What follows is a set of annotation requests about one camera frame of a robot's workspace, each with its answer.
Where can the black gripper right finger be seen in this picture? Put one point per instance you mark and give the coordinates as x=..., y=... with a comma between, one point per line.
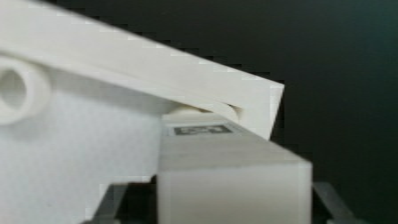
x=341, y=214

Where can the white desk leg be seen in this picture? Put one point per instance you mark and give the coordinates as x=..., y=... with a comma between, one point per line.
x=231, y=180

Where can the white desk tabletop tray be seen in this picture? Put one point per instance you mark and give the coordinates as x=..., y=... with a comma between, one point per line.
x=91, y=82

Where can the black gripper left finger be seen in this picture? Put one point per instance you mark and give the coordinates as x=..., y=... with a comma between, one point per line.
x=128, y=205

